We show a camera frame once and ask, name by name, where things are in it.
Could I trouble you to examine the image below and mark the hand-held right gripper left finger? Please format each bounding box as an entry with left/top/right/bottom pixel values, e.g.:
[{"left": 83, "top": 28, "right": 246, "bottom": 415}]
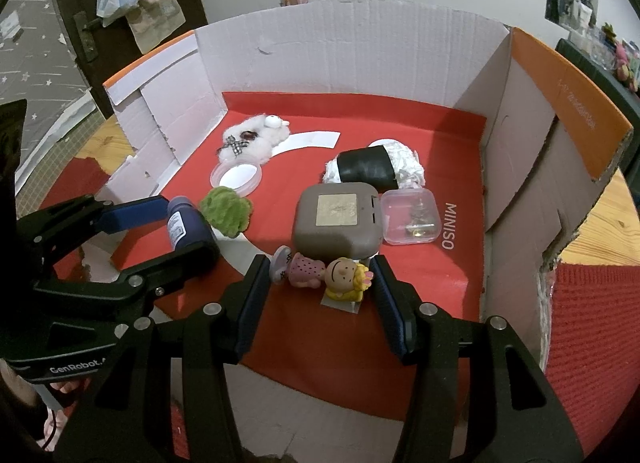
[{"left": 52, "top": 254, "right": 273, "bottom": 463}]

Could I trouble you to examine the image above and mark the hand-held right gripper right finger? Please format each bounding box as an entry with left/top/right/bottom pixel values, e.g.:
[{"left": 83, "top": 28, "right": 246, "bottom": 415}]
[{"left": 367, "top": 255, "right": 586, "bottom": 463}]

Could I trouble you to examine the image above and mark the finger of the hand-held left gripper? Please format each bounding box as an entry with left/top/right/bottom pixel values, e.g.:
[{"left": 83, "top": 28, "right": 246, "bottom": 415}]
[
  {"left": 17, "top": 194, "right": 173, "bottom": 264},
  {"left": 32, "top": 240, "right": 221, "bottom": 305}
]

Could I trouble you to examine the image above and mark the small dark blue bottle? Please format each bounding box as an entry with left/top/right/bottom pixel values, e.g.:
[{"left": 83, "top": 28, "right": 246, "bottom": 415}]
[{"left": 166, "top": 196, "right": 216, "bottom": 250}]

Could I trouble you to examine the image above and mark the pink dress doll figurine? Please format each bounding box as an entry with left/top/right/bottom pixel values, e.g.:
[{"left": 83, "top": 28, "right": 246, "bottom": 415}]
[{"left": 270, "top": 245, "right": 374, "bottom": 315}]

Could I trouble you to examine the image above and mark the green fuzzy plush toy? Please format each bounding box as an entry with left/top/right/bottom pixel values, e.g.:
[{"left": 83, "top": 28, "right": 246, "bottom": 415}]
[{"left": 199, "top": 185, "right": 253, "bottom": 238}]

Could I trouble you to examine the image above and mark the clear square plastic case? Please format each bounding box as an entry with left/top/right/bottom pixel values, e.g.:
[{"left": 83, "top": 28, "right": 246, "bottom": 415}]
[{"left": 380, "top": 189, "right": 441, "bottom": 245}]

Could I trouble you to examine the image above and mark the round clear plastic lid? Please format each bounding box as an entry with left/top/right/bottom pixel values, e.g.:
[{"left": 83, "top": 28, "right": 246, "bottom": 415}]
[{"left": 210, "top": 161, "right": 262, "bottom": 195}]

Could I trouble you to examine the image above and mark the grey-brown square box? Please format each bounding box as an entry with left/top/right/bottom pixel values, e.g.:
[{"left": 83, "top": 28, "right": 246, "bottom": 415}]
[{"left": 292, "top": 183, "right": 385, "bottom": 260}]

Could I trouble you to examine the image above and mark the cardboard box red floor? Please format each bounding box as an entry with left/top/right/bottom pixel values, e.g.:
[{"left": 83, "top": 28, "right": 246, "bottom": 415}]
[{"left": 80, "top": 0, "right": 633, "bottom": 463}]

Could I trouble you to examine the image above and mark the person's left hand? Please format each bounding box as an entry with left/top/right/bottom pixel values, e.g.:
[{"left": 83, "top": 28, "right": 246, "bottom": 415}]
[{"left": 47, "top": 379, "right": 83, "bottom": 396}]

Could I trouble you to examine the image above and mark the black and white roll plush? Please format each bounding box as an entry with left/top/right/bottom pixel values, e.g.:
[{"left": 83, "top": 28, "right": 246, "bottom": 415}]
[{"left": 322, "top": 139, "right": 427, "bottom": 191}]

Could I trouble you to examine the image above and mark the white fluffy plush toy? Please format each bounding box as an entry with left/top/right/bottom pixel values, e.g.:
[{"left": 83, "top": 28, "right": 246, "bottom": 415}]
[{"left": 217, "top": 114, "right": 291, "bottom": 164}]

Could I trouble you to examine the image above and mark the beige paper bag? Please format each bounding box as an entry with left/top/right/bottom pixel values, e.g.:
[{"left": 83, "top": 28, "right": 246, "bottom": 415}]
[{"left": 127, "top": 0, "right": 187, "bottom": 54}]

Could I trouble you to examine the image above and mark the red table mat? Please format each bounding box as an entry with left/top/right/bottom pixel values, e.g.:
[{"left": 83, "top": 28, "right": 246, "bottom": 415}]
[{"left": 37, "top": 158, "right": 640, "bottom": 463}]

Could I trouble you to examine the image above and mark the dark cabinet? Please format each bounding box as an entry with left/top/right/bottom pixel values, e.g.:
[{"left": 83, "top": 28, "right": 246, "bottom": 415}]
[{"left": 555, "top": 38, "right": 640, "bottom": 116}]

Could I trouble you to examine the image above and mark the row of small toys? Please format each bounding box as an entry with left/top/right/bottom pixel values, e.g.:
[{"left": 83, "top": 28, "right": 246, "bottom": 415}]
[{"left": 582, "top": 23, "right": 640, "bottom": 94}]

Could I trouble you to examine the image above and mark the metal door handle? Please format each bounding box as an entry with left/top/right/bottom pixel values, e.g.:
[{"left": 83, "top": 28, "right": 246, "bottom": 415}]
[{"left": 72, "top": 12, "right": 99, "bottom": 62}]

